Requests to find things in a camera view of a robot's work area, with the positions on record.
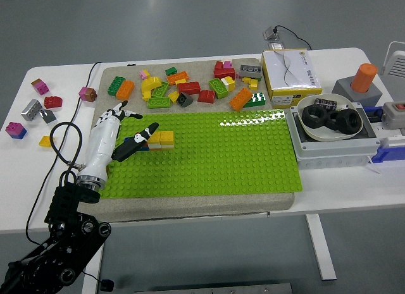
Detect white rail part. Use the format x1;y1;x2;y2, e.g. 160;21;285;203
375;123;405;148

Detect yellow and white cardboard box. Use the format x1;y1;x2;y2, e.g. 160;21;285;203
261;48;323;110

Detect large black nut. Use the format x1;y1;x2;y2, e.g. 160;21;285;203
335;109;361;135
325;111;340;132
301;104;330;129

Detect red brick with white base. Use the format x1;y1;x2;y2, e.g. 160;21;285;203
43;95;63;109

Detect white bowl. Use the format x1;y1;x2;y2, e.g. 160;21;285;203
297;94;365;142

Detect red long brick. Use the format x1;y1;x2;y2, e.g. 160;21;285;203
177;81;201;95

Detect white table leg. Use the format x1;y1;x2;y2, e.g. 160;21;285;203
304;213;336;281
81;243;105;294

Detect grey block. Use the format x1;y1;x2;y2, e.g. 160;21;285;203
331;76;383;109

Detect thin black cord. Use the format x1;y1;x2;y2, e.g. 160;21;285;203
25;61;103;246

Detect orange cylinder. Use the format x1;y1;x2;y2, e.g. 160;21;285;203
351;63;378;93

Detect dark grey slope brick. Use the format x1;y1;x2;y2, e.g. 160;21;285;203
176;92;194;107

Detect lime green long brick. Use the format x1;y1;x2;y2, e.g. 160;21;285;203
208;78;229;100
151;81;171;100
146;97;172;109

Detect silver studded brick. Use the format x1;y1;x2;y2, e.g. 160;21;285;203
20;99;44;121

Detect white zip tie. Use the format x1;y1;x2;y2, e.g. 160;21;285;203
363;162;382;175

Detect blue block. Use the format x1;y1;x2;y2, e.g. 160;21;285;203
370;145;405;164

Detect grey junction box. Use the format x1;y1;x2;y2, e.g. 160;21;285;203
284;101;380;171

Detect pink brick on blue brick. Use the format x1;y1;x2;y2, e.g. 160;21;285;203
5;121;28;140

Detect orange long brick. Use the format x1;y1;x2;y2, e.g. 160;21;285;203
166;71;190;86
115;80;135;101
228;87;254;112

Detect grey-brown mat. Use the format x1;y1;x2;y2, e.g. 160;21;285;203
77;58;296;221

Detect pink and brown brick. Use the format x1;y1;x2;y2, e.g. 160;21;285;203
78;86;98;102

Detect green brick with white studs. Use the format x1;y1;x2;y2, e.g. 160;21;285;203
242;92;267;109

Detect yellow curved brick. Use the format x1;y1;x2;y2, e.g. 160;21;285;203
140;76;163;92

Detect pink brick with brown top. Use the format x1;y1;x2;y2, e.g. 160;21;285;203
30;78;51;95

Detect white and yellow brick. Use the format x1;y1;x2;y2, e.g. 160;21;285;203
220;76;236;92

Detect red stacked bricks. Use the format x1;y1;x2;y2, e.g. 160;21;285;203
213;61;237;80

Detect green studded baseplate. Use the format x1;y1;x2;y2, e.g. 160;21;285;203
99;109;304;200

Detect dark purple component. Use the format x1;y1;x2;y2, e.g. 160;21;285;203
314;97;338;111

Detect small silver device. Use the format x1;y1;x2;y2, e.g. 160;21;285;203
262;26;285;50

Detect dark green long brick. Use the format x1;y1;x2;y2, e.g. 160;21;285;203
107;76;127;97

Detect silver flat plate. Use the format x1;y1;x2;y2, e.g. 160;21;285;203
39;109;58;124

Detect small blue part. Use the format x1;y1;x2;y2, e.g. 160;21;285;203
365;106;384;123

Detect grey box with red button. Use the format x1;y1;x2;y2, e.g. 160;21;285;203
380;101;405;130

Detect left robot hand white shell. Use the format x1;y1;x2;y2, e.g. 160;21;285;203
77;100;160;181

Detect grey metal plate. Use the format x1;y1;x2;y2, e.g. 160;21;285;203
134;282;294;294

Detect black device cable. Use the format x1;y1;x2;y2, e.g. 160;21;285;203
272;24;313;51

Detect red square brick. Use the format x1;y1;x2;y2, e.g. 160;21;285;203
197;89;216;104

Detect grey long brick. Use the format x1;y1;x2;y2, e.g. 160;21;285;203
239;64;263;79

